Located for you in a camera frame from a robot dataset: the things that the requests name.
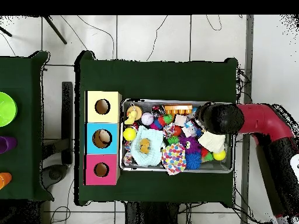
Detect lime green bowl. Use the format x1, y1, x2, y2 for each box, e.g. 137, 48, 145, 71
0, 91, 18, 128

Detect silver mesh bin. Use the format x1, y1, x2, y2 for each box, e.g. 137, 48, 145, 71
119, 99, 235, 174

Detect black panel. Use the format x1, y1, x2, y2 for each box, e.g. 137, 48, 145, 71
61, 80, 74, 165

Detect mint green cloth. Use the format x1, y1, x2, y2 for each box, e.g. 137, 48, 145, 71
130, 125, 164, 167

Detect dark green tablecloth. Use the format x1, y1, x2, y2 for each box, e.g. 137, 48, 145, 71
74, 50, 239, 207
0, 50, 55, 202

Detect purple cup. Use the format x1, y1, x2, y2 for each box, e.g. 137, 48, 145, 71
0, 135, 18, 154

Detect blue spiky ball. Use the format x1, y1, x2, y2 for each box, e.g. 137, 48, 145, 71
185, 151, 202, 170

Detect white toy baseball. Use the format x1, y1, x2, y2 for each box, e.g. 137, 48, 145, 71
140, 112, 154, 126

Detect orange cup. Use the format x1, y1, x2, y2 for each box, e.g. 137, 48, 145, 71
0, 171, 13, 190

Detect yellow tennis ball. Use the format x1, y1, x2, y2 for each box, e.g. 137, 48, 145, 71
123, 127, 137, 141

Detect black tripod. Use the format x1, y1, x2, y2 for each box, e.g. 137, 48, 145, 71
0, 15, 68, 45

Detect polka dot cloth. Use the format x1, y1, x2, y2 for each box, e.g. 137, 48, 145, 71
161, 142, 187, 176

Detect orange building brick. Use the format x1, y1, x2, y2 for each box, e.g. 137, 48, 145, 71
164, 104, 193, 116

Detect brown plush toy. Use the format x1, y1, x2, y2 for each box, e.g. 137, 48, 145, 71
139, 138, 151, 154

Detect cream knitted cloth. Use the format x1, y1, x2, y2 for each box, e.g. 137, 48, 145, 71
197, 130, 227, 154

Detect wooden three-hole box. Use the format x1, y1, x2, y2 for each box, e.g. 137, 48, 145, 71
84, 90, 123, 186

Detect yellow plush duck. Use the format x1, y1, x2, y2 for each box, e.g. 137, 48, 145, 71
124, 110, 138, 125

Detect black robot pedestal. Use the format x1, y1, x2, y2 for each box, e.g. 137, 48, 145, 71
124, 201, 180, 224

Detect purple spiky monster toy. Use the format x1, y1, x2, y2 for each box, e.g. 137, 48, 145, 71
178, 135, 203, 155

